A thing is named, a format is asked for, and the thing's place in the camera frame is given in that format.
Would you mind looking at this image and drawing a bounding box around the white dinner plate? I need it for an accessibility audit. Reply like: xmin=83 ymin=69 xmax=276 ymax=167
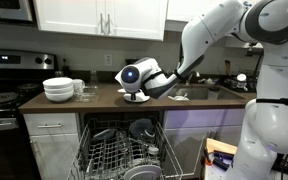
xmin=123 ymin=164 xmax=163 ymax=180
xmin=123 ymin=93 xmax=151 ymax=104

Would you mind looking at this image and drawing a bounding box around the dishwasher with open door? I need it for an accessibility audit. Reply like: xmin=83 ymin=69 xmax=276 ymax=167
xmin=79 ymin=111 xmax=208 ymax=180

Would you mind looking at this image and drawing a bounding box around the black bowl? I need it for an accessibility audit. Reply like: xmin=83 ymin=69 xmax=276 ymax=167
xmin=128 ymin=118 xmax=155 ymax=139

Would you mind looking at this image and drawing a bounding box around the clear drinking glass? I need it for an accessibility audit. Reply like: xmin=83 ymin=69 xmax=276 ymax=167
xmin=116 ymin=130 xmax=129 ymax=148

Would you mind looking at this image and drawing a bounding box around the tall clear glass jar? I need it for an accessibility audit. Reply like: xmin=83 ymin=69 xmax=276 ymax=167
xmin=89 ymin=69 xmax=99 ymax=88

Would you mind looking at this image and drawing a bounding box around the clear glass dish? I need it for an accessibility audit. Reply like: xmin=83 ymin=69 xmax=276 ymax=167
xmin=74 ymin=85 xmax=100 ymax=103

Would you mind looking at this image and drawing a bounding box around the white cloth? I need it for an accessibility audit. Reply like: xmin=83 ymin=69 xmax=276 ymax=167
xmin=167 ymin=93 xmax=190 ymax=102

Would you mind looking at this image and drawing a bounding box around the black kitchen utensil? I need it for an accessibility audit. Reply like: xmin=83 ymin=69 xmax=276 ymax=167
xmin=91 ymin=128 xmax=118 ymax=145

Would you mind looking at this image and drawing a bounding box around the white mug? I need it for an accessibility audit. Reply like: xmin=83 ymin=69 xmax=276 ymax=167
xmin=72 ymin=78 xmax=86 ymax=96

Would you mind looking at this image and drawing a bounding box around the metal sink faucet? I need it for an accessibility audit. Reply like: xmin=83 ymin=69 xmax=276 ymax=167
xmin=186 ymin=70 xmax=202 ymax=86

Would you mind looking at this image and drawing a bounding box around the stainless kitchen sink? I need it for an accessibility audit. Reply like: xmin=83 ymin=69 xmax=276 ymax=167
xmin=168 ymin=84 xmax=247 ymax=102

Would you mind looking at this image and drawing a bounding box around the white sink base cabinet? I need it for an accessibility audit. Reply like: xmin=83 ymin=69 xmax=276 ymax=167
xmin=163 ymin=108 xmax=247 ymax=178

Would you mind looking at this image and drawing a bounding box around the white lower drawer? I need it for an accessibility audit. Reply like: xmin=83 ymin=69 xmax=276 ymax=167
xmin=23 ymin=112 xmax=79 ymax=136

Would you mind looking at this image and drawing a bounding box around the dark bottle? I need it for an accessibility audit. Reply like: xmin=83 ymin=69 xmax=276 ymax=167
xmin=62 ymin=57 xmax=71 ymax=77

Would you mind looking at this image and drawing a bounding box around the white bowl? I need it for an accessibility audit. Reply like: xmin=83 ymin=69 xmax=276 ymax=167
xmin=42 ymin=77 xmax=74 ymax=90
xmin=44 ymin=89 xmax=74 ymax=103
xmin=43 ymin=85 xmax=74 ymax=95

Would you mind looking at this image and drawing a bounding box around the white lower cabinet door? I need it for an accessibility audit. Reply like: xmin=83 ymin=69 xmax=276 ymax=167
xmin=28 ymin=133 xmax=82 ymax=180

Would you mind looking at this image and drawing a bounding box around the wooden board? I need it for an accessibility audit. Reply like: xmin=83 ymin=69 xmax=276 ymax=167
xmin=205 ymin=137 xmax=238 ymax=156

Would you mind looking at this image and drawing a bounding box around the wooden utensil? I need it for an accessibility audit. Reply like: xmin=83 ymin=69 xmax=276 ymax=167
xmin=224 ymin=59 xmax=232 ymax=76

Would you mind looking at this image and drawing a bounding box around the black drying rack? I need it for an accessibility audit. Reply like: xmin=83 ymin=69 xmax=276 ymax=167
xmin=222 ymin=74 xmax=257 ymax=93

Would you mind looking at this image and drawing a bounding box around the white upper cabinet over sink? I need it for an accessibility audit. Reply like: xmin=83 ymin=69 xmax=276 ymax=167
xmin=166 ymin=0 xmax=265 ymax=50

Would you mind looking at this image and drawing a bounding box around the purple tool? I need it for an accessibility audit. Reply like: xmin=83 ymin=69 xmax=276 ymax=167
xmin=213 ymin=149 xmax=235 ymax=161

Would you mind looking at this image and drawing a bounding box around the white round container lid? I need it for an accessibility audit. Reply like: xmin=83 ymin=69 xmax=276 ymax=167
xmin=236 ymin=73 xmax=248 ymax=83

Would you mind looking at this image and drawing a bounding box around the black tool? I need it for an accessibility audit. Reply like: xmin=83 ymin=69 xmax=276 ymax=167
xmin=212 ymin=157 xmax=231 ymax=172

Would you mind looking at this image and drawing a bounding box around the black stainless stove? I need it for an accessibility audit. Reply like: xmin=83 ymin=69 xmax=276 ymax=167
xmin=0 ymin=49 xmax=57 ymax=180

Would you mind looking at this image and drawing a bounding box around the stainless microwave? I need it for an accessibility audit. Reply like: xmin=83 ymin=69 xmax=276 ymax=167
xmin=0 ymin=0 xmax=34 ymax=24

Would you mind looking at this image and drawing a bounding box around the white wall outlet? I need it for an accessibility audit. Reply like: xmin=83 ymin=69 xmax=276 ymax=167
xmin=104 ymin=53 xmax=113 ymax=67

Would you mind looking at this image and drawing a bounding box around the wire dishwasher rack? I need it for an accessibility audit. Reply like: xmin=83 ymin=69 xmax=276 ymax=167
xmin=66 ymin=119 xmax=185 ymax=180

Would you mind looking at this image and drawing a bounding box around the silver cabinet door handle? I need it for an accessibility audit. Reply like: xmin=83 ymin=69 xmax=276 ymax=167
xmin=98 ymin=12 xmax=105 ymax=35
xmin=106 ymin=13 xmax=113 ymax=36

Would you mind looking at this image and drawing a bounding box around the silver drawer handle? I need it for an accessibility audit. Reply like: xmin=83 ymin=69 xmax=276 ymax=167
xmin=37 ymin=123 xmax=62 ymax=129

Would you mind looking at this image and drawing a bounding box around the orange handled tool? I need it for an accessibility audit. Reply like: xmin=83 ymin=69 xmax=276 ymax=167
xmin=203 ymin=146 xmax=213 ymax=167

